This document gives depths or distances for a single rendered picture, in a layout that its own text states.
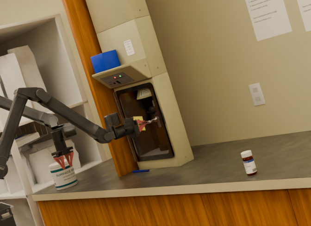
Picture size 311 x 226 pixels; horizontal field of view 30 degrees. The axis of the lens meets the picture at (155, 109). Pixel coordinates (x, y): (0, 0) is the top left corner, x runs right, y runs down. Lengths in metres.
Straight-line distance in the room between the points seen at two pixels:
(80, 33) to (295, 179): 1.50
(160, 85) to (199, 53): 0.41
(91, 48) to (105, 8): 0.25
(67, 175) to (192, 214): 1.00
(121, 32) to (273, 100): 0.84
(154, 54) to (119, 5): 0.30
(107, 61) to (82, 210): 0.84
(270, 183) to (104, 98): 1.25
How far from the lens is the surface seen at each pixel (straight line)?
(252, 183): 2.27
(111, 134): 2.79
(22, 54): 4.13
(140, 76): 2.88
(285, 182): 2.18
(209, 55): 3.18
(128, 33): 2.95
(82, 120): 2.75
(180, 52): 3.32
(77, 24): 3.14
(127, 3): 2.91
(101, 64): 2.99
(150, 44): 2.93
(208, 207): 2.52
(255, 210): 2.36
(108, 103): 3.16
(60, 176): 3.36
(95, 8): 3.10
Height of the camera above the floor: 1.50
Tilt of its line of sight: 5 degrees down
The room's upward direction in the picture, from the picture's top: 17 degrees counter-clockwise
